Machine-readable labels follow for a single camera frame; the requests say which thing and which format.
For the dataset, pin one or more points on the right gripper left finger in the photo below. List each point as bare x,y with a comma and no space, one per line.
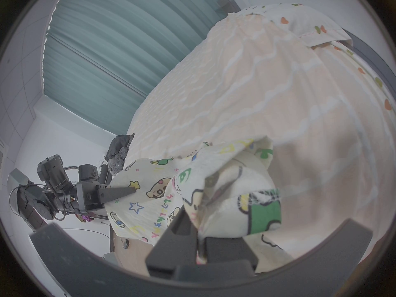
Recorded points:
176,246

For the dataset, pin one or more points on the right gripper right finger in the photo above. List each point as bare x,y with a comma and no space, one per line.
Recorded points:
229,249

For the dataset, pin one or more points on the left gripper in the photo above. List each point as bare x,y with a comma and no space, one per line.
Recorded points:
88,196

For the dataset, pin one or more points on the white printed pyjama top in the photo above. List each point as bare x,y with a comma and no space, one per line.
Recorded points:
161,196

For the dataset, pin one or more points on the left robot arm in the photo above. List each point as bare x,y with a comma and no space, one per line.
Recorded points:
52,181

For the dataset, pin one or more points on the dark grey garment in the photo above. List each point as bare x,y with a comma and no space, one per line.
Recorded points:
119,148

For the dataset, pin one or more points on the blue-green curtain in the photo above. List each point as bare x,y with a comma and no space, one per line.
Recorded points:
123,42

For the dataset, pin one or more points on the bed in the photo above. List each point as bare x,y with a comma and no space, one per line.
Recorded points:
278,104

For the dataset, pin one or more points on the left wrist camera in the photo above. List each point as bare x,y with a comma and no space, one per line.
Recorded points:
89,172

